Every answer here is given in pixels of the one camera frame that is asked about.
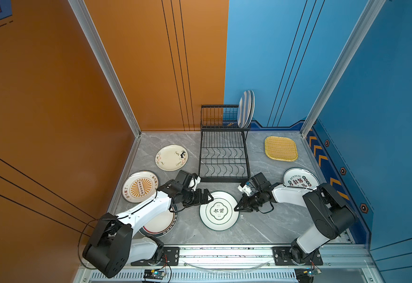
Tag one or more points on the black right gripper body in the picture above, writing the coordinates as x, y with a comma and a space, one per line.
255, 200

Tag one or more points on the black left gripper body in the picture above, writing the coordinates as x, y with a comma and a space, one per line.
192, 197

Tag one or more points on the green cloud pattern plate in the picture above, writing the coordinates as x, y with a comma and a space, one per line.
219, 214

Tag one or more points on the blue striped plate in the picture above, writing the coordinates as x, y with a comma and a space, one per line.
251, 111
243, 109

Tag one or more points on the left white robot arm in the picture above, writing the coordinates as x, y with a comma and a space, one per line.
112, 244

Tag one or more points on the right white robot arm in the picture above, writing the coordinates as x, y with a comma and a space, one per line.
329, 211

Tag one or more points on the red green rimmed plate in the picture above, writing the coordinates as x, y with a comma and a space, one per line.
160, 225

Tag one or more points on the white plate red characters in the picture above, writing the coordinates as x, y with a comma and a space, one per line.
298, 177

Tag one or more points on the cream floral plate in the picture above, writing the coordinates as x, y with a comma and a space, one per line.
171, 158

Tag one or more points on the orange sunburst plate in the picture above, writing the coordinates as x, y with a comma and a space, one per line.
140, 186

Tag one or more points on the yellow woven square plate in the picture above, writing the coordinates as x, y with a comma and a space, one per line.
280, 149

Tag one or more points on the green circuit board left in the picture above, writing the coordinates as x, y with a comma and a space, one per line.
154, 276

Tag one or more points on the green circuit board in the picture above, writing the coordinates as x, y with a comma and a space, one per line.
154, 276
306, 275

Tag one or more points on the green circuit board right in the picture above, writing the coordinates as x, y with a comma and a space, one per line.
306, 275

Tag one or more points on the black wire dish rack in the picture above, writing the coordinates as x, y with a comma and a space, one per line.
223, 147

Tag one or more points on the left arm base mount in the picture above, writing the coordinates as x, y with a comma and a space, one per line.
169, 255

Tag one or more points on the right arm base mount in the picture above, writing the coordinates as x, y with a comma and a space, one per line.
290, 255

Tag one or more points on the aluminium front rail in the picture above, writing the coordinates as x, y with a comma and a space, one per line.
342, 263

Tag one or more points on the aluminium corner post right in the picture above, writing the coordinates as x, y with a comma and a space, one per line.
356, 37

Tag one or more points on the aluminium corner post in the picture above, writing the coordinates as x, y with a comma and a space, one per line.
356, 37
88, 27

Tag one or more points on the aluminium corner post left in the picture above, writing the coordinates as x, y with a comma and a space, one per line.
88, 27

